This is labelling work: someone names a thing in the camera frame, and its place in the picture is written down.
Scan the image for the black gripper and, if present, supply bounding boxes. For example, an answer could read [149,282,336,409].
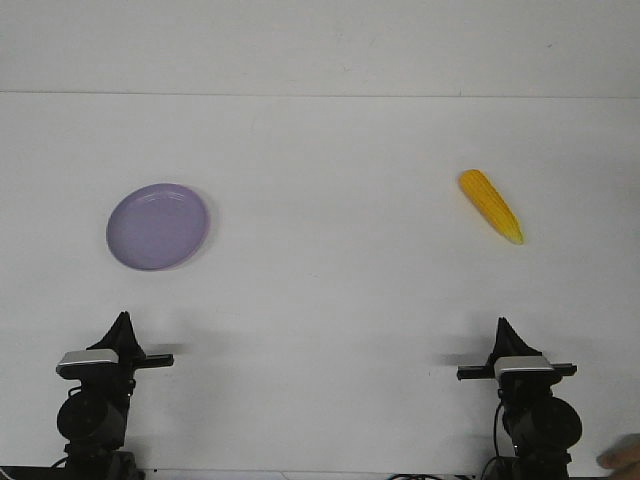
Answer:
[80,311,174,390]
[456,317,577,395]

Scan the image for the purple round plate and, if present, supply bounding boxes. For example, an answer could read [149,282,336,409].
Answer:
[105,183,210,271]

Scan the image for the yellow corn cob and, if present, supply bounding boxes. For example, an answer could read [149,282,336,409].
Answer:
[458,169,524,245]

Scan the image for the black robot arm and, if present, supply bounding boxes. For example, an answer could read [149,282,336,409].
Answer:
[456,317,583,479]
[56,311,174,479]

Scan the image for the person's hand at edge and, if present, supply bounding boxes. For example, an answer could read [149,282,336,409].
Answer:
[597,433,639,472]

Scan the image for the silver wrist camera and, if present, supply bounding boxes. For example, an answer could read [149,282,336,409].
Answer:
[56,349,119,380]
[494,356,554,383]

